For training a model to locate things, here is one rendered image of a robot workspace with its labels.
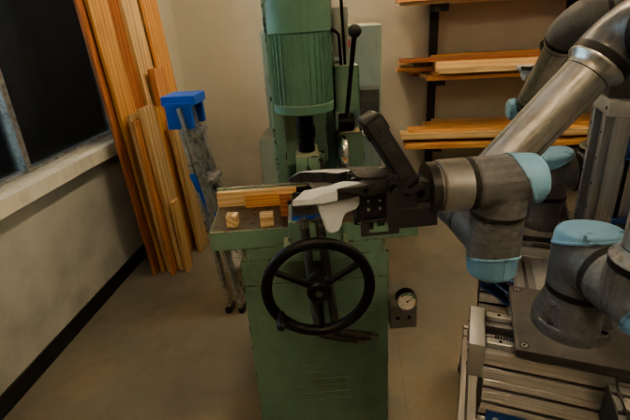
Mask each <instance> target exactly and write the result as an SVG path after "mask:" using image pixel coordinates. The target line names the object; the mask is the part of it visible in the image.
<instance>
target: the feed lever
mask: <svg viewBox="0 0 630 420"><path fill-rule="evenodd" d="M361 32H362V30H361V27H360V25H358V24H356V23H354V24H352V25H350V26H349V28H348V34H349V36H350V37H351V38H352V40H351V51H350V63H349V74H348V85H347V96H346V108H345V113H340V114H339V115H338V129H339V130H340V131H353V130H354V127H355V123H354V114H353V113H352V112H350V104H351V94H352V85H353V67H354V57H355V47H356V38H358V37H359V36H360V35H361Z"/></svg>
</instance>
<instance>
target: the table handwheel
mask: <svg viewBox="0 0 630 420"><path fill-rule="evenodd" d="M314 248H326V249H332V250H335V251H338V252H340V253H343V254H345V255H346V256H348V257H349V258H351V259H352V260H353V261H354V262H353V263H352V264H350V265H349V266H347V267H346V268H344V269H343V270H341V271H339V272H338V273H336V274H334V275H333V276H331V277H329V278H327V277H326V276H324V275H323V269H322V262H321V261H313V262H314V269H313V271H312V273H311V274H310V278H309V279H308V280H305V279H302V278H300V277H295V276H292V275H289V274H287V273H284V272H282V271H279V270H278V269H279V267H280V266H281V265H282V264H283V263H284V262H286V261H287V260H288V259H289V258H291V256H293V255H295V254H297V253H299V252H302V251H305V250H309V249H314ZM358 267H359V268H360V270H361V272H362V274H363V278H364V292H363V295H362V298H361V300H360V301H359V303H358V305H357V306H356V307H355V308H354V309H353V311H351V312H350V313H349V314H348V315H346V316H345V317H343V318H341V319H339V320H337V321H335V322H330V323H325V321H324V313H323V302H324V301H326V300H327V299H328V298H329V297H330V294H331V289H330V285H331V284H333V283H334V282H336V281H337V280H339V279H340V278H343V277H344V276H346V275H347V274H349V273H351V271H353V270H355V269H356V268H358ZM274 277H278V278H283V279H286V280H289V281H290V282H293V283H295V284H298V285H300V286H303V287H305V288H307V297H308V299H309V300H311V301H312V302H315V303H317V309H318V319H319V324H308V323H303V322H298V321H296V320H294V319H292V318H290V317H288V316H287V315H286V314H285V316H286V323H287V325H286V328H287V329H289V330H291V331H294V332H295V333H299V334H303V335H309V336H323V335H329V334H334V333H336V332H339V331H341V330H344V329H346V328H348V327H349V326H351V325H353V324H354V323H356V322H357V321H358V320H359V319H360V318H361V317H362V316H363V315H364V314H365V313H366V311H367V310H368V308H369V306H370V304H371V302H372V299H373V296H374V293H375V277H374V273H373V270H372V268H371V265H370V263H369V262H368V260H367V258H366V257H365V256H364V255H363V254H362V253H361V252H360V251H359V250H358V249H357V248H355V247H353V246H352V245H350V244H348V243H346V242H344V241H341V240H338V239H335V238H329V237H311V238H306V239H302V240H299V241H296V242H294V243H291V244H289V245H288V246H286V247H285V248H283V249H282V250H281V251H279V252H278V253H277V254H276V255H275V256H274V257H273V258H272V260H271V261H270V262H269V264H267V266H266V268H265V270H264V272H263V275H262V285H261V292H262V300H263V303H264V305H265V307H266V309H267V311H268V312H269V314H270V315H271V316H272V318H273V319H274V320H275V321H277V319H278V313H279V312H280V311H281V310H280V309H279V307H278V305H277V304H276V302H275V299H274V296H273V293H272V284H273V279H274Z"/></svg>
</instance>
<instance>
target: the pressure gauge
mask: <svg viewBox="0 0 630 420"><path fill-rule="evenodd" d="M395 299H396V302H397V306H398V307H399V308H400V309H402V310H404V311H406V310H410V309H413V308H414V307H415V306H416V305H417V302H418V299H417V296H416V295H415V293H414V291H413V290H412V289H410V288H402V289H400V290H398V291H397V292H396V294H395ZM411 299H412V300H411ZM409 300H410V301H409ZM406 301H409V302H408V303H407V302H406Z"/></svg>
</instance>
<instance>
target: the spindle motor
mask: <svg viewBox="0 0 630 420"><path fill-rule="evenodd" d="M264 7H265V18H266V28H267V34H268V36H267V37H268V48H269V58H270V68H271V78H272V88H273V99H274V109H275V113H278V114H282V115H288V116H309V115H316V114H321V113H326V112H329V111H332V110H333V109H334V95H333V71H332V49H331V32H330V30H331V22H330V0H265V2H264Z"/></svg>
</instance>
